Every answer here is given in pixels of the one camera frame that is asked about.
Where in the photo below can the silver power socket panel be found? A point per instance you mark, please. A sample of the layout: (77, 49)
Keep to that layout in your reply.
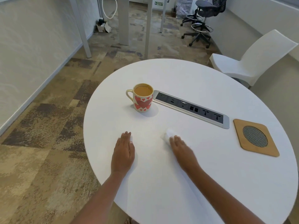
(186, 107)

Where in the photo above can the person's right hand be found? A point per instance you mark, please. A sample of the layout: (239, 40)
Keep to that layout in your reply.
(184, 156)

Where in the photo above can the heart-patterned coffee mug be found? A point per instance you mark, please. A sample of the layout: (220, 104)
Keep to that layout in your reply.
(142, 104)

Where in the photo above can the white plastic chair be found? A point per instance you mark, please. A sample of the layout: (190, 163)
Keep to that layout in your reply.
(261, 53)

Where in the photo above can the person's left forearm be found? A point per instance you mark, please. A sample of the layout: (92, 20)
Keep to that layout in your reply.
(100, 202)

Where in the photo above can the person's right forearm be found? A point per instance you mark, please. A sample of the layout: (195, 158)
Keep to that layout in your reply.
(222, 200)

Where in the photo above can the green exit sign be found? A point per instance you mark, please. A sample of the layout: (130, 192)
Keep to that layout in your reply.
(158, 3)

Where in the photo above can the wooden coaster with mesh centre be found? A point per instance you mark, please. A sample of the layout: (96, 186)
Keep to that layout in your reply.
(238, 135)

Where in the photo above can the plastic wrapped bundle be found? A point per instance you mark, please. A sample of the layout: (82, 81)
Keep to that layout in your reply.
(183, 6)

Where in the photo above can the black office chair with footring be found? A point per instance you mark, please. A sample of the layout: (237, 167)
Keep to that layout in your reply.
(205, 9)

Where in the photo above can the round white table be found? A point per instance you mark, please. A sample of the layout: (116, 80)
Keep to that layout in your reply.
(186, 74)

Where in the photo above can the small open cardboard box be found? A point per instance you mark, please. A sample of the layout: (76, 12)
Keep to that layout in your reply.
(101, 27)

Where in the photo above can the person's left hand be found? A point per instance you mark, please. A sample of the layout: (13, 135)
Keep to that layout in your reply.
(122, 156)

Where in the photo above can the white desk with grey legs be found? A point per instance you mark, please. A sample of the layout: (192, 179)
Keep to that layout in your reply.
(123, 20)

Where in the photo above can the white paper napkin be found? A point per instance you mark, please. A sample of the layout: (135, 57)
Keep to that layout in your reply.
(168, 134)

